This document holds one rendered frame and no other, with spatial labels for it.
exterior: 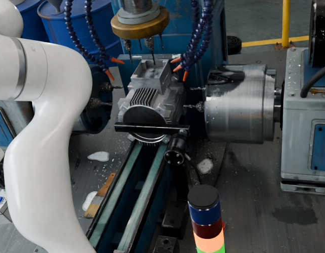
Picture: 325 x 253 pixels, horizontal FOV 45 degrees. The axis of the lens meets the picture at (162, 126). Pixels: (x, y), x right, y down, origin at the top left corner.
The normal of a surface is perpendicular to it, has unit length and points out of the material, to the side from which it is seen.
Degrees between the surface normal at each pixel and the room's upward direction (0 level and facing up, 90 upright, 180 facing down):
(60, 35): 90
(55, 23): 90
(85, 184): 0
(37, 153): 42
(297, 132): 90
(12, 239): 0
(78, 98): 56
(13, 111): 90
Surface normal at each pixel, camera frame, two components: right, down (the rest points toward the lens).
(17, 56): 0.71, -0.26
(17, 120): -0.27, 0.62
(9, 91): 0.52, 0.72
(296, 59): -0.16, -0.78
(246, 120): -0.30, 0.43
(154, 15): 0.73, 0.32
